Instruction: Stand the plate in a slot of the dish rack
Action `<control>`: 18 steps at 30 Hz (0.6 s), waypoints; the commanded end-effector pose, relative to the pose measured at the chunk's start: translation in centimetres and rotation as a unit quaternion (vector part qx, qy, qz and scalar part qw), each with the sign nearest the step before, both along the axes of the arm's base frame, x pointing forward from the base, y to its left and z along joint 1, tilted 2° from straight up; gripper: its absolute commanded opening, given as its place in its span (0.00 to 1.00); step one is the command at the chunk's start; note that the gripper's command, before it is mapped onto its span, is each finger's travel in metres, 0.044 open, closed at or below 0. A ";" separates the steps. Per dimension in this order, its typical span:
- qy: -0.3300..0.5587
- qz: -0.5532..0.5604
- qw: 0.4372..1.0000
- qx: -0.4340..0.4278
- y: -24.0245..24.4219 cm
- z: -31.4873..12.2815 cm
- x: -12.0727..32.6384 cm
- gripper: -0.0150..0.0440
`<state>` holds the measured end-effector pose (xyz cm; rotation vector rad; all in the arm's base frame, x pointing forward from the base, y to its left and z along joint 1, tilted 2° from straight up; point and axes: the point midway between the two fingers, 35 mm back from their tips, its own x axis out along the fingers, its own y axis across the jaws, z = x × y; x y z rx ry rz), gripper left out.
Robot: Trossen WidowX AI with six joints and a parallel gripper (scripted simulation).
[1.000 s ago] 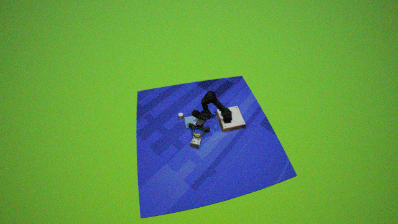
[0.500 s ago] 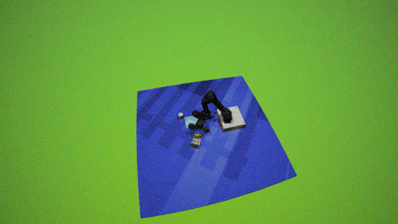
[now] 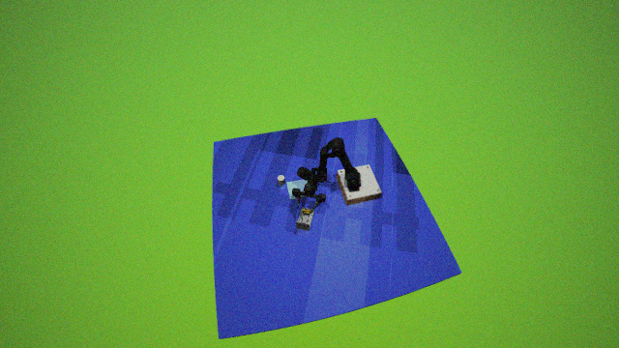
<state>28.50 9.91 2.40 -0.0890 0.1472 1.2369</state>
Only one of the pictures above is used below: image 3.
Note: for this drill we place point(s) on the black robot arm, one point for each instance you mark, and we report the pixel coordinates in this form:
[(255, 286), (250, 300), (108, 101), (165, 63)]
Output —
[(352, 176)]

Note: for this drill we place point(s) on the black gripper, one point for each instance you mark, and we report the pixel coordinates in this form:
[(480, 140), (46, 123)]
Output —
[(319, 198)]

